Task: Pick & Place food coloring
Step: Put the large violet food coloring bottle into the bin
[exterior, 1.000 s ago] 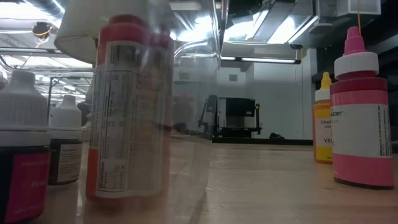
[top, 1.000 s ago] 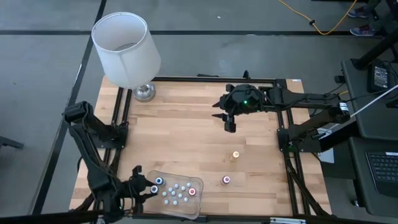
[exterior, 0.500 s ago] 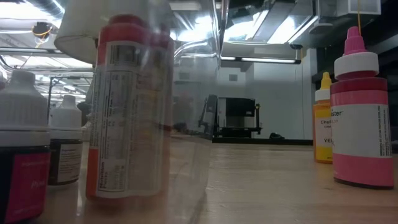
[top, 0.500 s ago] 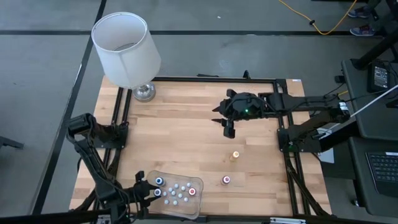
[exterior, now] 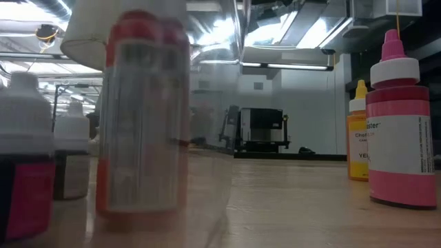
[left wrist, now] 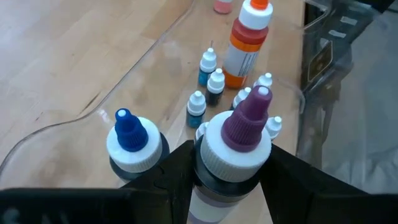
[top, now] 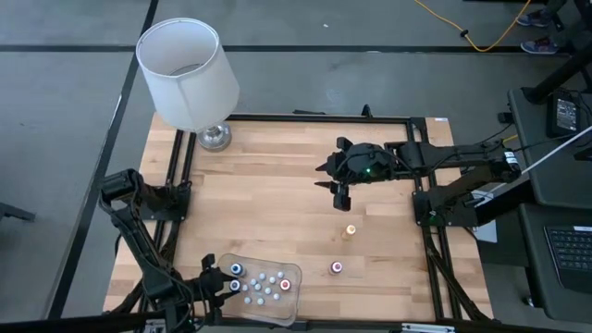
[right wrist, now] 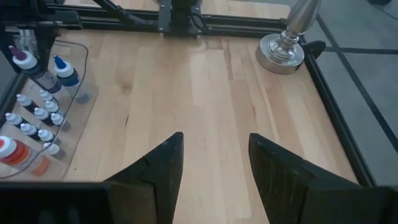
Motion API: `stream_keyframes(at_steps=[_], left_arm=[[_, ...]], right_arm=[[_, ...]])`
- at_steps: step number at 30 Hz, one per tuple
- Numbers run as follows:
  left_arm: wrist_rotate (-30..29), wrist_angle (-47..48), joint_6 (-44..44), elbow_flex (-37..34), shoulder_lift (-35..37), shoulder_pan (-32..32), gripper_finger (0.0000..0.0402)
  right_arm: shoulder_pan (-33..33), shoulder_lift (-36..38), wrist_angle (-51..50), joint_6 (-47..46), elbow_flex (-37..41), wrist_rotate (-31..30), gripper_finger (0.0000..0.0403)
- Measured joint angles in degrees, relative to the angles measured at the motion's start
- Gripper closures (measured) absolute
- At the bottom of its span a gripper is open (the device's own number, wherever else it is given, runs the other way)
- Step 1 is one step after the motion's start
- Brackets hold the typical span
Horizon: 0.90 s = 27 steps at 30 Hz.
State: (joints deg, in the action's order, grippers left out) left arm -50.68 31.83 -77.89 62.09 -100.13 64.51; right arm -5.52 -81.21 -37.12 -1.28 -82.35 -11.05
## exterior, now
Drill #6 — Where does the red food coloring bottle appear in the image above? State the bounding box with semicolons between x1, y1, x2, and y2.
95;9;191;216

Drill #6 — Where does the clear plastic container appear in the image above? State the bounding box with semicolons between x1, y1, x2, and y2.
0;0;242;248

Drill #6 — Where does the small white-capped dropper bottle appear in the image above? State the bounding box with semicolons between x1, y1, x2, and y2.
53;101;91;201
0;71;56;242

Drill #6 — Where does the yellow food coloring bottle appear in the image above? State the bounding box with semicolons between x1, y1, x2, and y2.
346;79;370;182

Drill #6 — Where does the pink food coloring bottle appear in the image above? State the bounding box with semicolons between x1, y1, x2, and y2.
365;29;438;210

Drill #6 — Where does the black and white cabinet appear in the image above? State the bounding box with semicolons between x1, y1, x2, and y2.
240;107;291;153

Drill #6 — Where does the long ceiling light bar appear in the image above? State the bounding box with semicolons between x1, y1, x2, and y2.
240;61;334;72

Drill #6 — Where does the black ceiling-mounted device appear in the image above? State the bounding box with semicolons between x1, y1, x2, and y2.
34;23;59;45

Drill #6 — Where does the black aluminium table frame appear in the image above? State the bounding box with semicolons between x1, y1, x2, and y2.
234;151;347;162

